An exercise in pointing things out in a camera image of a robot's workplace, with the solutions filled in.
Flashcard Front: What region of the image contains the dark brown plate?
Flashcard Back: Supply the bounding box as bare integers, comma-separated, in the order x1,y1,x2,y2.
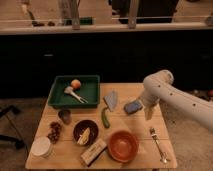
73,120,99,146

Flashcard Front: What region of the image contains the orange clay bowl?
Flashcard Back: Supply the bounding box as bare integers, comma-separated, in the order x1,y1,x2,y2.
107,130,139,163

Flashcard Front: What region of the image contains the silver fork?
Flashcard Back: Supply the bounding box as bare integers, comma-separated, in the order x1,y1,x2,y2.
149,127,170,164

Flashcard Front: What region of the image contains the orange peach fruit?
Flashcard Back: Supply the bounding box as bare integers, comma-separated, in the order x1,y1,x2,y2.
70,79,81,90

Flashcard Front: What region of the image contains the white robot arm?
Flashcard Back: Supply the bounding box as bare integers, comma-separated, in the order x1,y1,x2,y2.
139,70,213,132

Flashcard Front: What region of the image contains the white lidded container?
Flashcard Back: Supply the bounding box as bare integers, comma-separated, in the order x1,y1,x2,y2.
31,137,52,157

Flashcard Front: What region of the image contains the wooden block brush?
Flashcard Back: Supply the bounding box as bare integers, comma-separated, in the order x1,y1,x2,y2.
80,139,107,166

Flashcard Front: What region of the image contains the brown grape cluster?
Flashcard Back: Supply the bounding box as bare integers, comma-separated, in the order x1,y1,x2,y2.
47,122,62,144

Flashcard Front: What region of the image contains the blue sponge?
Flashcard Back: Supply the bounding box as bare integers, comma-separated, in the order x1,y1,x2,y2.
124,100,143,115

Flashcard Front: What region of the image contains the green plastic tray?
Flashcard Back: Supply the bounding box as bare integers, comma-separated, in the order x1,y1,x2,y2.
48,75,100,108

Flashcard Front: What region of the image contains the small dark metal cup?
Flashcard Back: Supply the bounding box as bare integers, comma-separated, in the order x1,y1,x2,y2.
58,109,71,125

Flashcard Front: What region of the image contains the black chair base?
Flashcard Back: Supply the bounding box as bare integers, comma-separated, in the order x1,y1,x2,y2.
0,104,27,150

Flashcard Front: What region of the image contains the yellow banana piece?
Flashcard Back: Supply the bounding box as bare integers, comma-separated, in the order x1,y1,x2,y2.
77,128,90,145

